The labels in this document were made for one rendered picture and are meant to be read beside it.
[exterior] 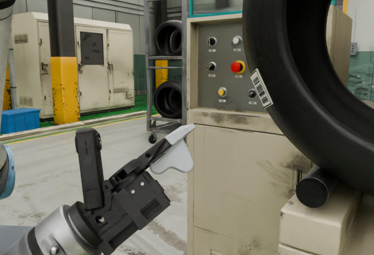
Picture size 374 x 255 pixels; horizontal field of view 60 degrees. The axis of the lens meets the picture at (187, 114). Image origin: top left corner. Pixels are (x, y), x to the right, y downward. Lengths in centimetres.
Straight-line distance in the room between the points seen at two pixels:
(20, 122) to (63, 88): 87
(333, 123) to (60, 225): 38
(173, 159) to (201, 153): 88
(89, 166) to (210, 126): 89
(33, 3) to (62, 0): 330
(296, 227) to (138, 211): 24
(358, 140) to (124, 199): 32
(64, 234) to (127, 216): 8
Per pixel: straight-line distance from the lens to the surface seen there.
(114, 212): 48
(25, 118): 585
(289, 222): 55
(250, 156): 124
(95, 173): 46
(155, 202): 46
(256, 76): 52
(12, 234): 112
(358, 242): 62
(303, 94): 48
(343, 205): 59
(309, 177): 52
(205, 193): 139
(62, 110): 603
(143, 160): 44
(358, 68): 954
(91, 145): 47
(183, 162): 46
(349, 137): 48
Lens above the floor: 109
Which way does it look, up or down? 9 degrees down
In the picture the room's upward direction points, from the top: straight up
